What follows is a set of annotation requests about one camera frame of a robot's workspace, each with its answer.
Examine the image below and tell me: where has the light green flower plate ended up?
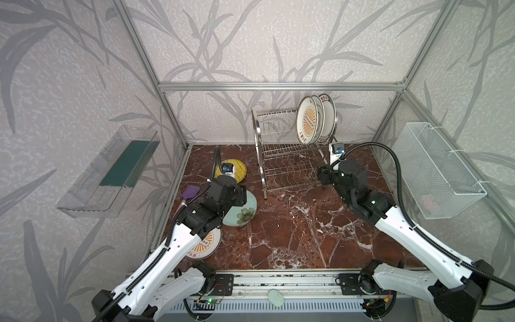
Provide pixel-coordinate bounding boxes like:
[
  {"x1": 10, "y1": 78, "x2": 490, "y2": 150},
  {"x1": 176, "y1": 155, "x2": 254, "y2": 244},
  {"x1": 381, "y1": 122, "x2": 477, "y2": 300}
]
[{"x1": 222, "y1": 191, "x2": 258, "y2": 227}]

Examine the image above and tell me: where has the white plate green text rim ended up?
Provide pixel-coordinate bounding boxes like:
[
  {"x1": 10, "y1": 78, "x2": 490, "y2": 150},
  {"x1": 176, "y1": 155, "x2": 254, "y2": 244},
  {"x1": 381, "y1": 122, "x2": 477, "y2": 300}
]
[{"x1": 318, "y1": 93, "x2": 337, "y2": 144}]

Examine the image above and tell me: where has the white plate black quatrefoil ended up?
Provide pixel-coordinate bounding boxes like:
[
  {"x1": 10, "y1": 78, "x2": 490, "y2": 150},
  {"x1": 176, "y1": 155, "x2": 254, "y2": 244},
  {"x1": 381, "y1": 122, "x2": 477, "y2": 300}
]
[{"x1": 311, "y1": 95, "x2": 325, "y2": 144}]

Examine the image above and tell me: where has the orange sunburst plate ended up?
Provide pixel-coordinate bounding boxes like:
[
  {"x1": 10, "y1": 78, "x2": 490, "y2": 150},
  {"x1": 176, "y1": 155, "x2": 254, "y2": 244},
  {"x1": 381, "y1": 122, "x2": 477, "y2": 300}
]
[
  {"x1": 296, "y1": 96, "x2": 321, "y2": 145},
  {"x1": 186, "y1": 228, "x2": 222, "y2": 260}
]

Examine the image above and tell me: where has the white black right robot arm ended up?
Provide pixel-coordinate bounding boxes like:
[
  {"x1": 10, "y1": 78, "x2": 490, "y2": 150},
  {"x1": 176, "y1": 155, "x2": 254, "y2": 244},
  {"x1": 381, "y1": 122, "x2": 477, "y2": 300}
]
[{"x1": 317, "y1": 142, "x2": 514, "y2": 321}]

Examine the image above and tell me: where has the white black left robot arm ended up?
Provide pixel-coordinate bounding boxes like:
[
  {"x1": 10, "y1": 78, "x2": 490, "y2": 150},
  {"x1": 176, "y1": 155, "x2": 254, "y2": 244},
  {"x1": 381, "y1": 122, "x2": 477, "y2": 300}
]
[{"x1": 92, "y1": 148, "x2": 247, "y2": 321}]

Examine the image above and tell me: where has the stainless steel dish rack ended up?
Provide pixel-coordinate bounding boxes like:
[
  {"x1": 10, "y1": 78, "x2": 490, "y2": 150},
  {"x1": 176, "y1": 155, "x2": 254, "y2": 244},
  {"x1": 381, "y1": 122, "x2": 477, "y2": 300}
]
[{"x1": 252, "y1": 109, "x2": 335, "y2": 198}]

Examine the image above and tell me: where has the yellow ribbed plate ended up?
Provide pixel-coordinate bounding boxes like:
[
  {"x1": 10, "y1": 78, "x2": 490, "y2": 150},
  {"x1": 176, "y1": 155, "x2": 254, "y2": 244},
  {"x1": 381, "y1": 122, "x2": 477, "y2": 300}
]
[{"x1": 221, "y1": 159, "x2": 248, "y2": 183}]

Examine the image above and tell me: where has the purple pink spatula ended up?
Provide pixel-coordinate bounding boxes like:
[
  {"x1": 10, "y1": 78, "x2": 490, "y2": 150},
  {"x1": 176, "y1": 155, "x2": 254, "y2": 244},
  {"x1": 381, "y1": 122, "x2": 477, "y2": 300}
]
[{"x1": 181, "y1": 185, "x2": 201, "y2": 202}]

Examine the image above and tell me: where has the pale green oval puck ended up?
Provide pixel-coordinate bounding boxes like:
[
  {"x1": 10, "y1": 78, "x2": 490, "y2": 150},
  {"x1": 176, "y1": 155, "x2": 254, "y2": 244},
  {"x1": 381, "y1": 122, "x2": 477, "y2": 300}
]
[{"x1": 268, "y1": 289, "x2": 284, "y2": 308}]

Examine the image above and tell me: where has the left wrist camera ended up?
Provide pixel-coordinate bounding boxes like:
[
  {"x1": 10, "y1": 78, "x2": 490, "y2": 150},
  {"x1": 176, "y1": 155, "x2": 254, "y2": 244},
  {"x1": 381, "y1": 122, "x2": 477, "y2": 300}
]
[{"x1": 221, "y1": 162, "x2": 236, "y2": 178}]

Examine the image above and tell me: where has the white wire mesh basket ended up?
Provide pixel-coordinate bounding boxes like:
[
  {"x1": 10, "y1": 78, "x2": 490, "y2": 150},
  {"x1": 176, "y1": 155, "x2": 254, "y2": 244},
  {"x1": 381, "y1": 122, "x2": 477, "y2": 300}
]
[{"x1": 392, "y1": 122, "x2": 487, "y2": 220}]

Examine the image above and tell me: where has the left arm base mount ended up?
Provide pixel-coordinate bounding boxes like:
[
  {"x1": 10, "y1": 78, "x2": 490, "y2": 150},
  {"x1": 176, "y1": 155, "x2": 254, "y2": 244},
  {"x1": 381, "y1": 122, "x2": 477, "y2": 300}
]
[{"x1": 200, "y1": 274, "x2": 235, "y2": 297}]

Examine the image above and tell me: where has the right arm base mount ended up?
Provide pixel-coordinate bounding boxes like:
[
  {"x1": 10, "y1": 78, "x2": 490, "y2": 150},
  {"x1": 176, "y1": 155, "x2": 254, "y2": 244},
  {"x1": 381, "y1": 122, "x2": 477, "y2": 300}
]
[{"x1": 335, "y1": 273, "x2": 377, "y2": 296}]

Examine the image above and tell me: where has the clear plastic wall shelf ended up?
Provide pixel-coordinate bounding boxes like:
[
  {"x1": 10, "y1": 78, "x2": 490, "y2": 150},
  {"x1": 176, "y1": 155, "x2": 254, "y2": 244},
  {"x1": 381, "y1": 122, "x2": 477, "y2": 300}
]
[{"x1": 56, "y1": 126, "x2": 160, "y2": 219}]

